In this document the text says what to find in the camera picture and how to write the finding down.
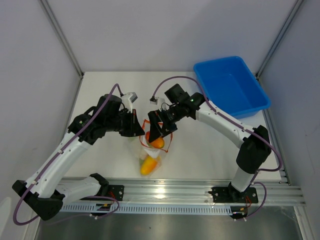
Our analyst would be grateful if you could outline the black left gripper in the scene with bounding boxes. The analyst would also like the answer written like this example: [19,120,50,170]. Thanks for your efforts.
[105,109,145,138]

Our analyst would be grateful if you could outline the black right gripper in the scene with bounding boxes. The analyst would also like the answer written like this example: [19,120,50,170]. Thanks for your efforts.
[148,104,184,144]

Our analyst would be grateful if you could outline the orange red mango toy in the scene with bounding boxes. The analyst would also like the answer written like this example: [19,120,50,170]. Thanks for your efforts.
[145,131,165,149]

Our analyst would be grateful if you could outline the clear zip top bag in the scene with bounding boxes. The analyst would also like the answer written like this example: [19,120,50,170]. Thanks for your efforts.
[127,119,173,178]

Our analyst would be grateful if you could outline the yellow orange mango toy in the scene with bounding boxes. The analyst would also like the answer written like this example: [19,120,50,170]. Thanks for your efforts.
[140,155,158,176]

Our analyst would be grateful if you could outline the white green cauliflower toy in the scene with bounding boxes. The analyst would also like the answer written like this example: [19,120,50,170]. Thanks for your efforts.
[138,142,162,164]

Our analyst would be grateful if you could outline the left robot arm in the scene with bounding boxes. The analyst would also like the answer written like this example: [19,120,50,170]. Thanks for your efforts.
[12,92,145,221]

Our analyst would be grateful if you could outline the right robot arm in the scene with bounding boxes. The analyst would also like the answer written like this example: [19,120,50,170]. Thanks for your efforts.
[148,84,271,202]

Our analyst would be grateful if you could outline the blue plastic bin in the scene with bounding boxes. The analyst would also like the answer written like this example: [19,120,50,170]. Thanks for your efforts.
[193,56,271,119]

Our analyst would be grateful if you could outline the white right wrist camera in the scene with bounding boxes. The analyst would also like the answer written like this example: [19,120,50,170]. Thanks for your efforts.
[149,96,160,105]

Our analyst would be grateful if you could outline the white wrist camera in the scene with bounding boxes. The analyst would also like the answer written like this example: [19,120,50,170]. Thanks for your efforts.
[149,96,160,105]
[120,92,138,113]

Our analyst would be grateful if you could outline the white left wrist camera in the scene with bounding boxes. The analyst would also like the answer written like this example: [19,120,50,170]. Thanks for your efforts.
[120,92,138,113]

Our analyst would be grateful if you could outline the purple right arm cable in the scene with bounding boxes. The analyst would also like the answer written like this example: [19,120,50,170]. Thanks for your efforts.
[152,76,283,222]

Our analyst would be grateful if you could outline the aluminium mounting rail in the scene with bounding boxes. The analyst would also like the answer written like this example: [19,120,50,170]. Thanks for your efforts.
[33,177,306,206]

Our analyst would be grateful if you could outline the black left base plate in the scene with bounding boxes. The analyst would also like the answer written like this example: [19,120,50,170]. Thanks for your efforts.
[106,185,125,202]

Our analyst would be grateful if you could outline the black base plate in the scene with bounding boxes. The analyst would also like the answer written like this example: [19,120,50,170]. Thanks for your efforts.
[106,185,125,202]
[208,186,259,204]

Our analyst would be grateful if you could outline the white slotted cable duct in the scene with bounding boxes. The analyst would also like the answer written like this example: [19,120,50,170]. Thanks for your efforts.
[60,202,233,216]

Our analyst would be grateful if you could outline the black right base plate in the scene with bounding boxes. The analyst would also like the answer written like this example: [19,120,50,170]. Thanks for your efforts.
[208,186,259,204]

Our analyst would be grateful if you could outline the left aluminium frame post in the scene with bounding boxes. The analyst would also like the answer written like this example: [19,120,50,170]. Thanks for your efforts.
[38,0,84,78]

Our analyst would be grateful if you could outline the aluminium frame post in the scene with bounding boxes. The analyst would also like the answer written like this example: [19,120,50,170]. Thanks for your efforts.
[38,0,84,78]
[254,0,306,81]

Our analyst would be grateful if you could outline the right aluminium frame post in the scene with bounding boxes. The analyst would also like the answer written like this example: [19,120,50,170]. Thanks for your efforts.
[254,0,306,81]

